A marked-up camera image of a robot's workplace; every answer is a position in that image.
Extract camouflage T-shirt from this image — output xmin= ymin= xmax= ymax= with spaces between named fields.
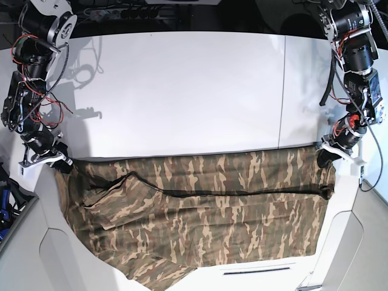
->
xmin=55 ymin=146 xmax=336 ymax=290

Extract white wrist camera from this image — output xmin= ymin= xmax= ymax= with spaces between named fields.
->
xmin=18 ymin=161 xmax=39 ymax=182
xmin=350 ymin=158 xmax=367 ymax=187

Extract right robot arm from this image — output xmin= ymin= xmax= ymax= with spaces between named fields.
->
xmin=1 ymin=1 xmax=77 ymax=173

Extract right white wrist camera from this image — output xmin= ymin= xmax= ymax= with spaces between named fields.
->
xmin=18 ymin=161 xmax=39 ymax=182

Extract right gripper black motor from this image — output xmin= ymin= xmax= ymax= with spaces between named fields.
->
xmin=21 ymin=125 xmax=73 ymax=174

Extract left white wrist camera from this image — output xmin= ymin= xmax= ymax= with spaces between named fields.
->
xmin=350 ymin=158 xmax=367 ymax=187

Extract blue items in bin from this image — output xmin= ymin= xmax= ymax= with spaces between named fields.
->
xmin=0 ymin=185 xmax=20 ymax=241

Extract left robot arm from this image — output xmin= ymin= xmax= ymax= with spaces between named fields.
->
xmin=317 ymin=1 xmax=385 ymax=168

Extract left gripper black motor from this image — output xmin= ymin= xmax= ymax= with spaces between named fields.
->
xmin=316 ymin=113 xmax=367 ymax=169

